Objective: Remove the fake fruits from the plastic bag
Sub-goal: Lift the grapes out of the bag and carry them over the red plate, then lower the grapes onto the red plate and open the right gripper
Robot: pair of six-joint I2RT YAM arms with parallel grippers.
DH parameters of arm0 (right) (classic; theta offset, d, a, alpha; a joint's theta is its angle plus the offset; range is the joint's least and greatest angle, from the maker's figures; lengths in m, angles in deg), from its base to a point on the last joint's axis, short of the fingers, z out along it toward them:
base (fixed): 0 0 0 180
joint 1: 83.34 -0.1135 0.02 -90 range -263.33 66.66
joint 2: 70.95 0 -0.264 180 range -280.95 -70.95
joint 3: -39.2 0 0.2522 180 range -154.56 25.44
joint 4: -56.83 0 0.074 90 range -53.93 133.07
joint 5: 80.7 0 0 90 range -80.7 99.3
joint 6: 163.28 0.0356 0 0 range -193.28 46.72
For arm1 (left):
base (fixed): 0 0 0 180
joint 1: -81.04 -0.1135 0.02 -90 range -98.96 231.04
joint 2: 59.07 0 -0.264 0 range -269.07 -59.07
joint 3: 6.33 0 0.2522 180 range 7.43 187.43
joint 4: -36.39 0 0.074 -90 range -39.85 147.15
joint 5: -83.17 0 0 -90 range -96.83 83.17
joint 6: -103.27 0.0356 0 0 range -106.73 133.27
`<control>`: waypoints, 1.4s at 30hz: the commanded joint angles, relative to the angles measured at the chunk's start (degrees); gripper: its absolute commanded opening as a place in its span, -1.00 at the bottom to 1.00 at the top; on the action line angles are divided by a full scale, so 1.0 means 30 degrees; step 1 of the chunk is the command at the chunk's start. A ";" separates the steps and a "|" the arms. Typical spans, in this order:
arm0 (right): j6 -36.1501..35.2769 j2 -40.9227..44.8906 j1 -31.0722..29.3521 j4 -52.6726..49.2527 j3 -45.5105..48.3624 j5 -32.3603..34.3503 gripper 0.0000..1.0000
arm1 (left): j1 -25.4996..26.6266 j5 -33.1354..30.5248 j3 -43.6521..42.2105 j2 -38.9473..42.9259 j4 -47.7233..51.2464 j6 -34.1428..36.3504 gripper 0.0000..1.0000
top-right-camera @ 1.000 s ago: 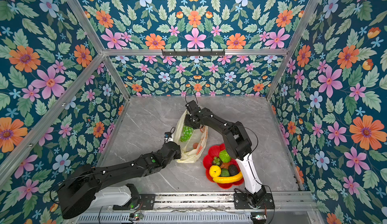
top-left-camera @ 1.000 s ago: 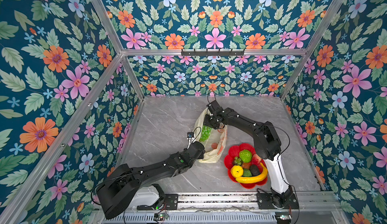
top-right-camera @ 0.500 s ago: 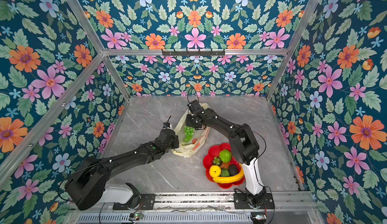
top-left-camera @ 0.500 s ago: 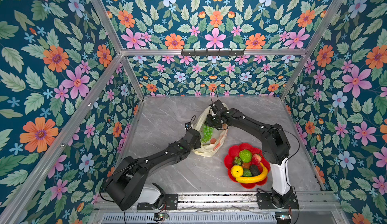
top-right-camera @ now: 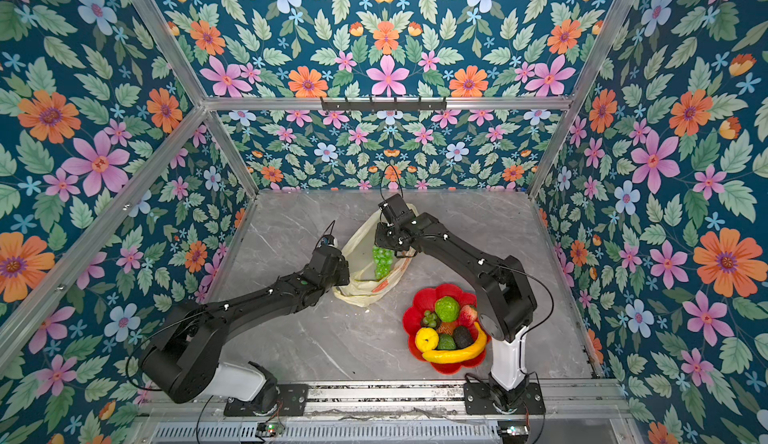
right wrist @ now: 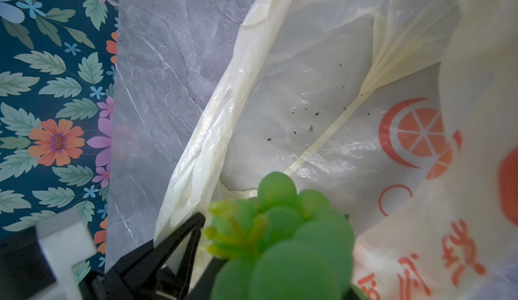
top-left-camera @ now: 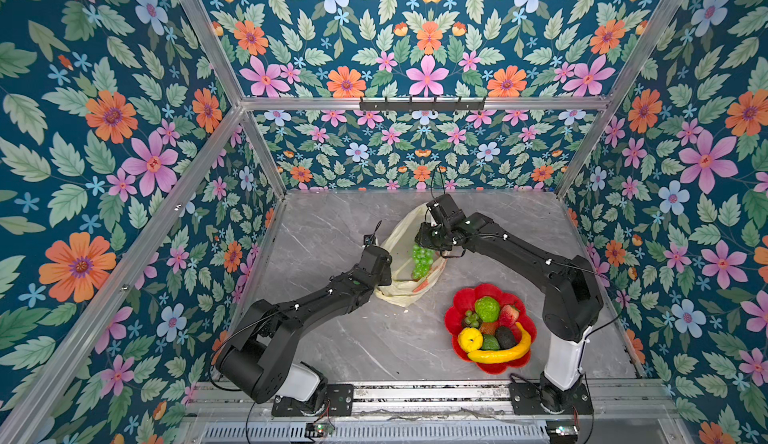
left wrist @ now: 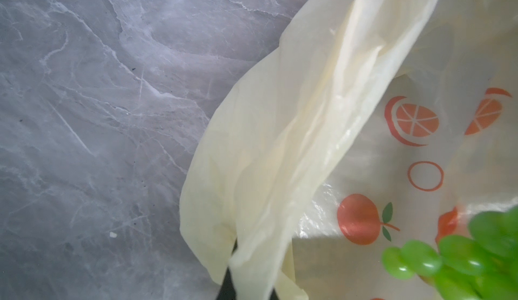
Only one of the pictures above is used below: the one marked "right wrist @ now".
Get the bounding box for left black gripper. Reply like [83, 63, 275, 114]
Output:
[1, 227, 103, 299]

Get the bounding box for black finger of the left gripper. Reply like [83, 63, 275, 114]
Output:
[103, 213, 206, 299]

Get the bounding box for green fake grapes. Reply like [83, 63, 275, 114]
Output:
[203, 172, 355, 299]

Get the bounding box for cream plastic bag orange print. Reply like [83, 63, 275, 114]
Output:
[155, 0, 517, 299]

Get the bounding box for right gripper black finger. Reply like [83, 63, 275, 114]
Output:
[186, 258, 227, 300]

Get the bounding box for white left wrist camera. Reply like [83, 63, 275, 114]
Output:
[33, 209, 96, 299]

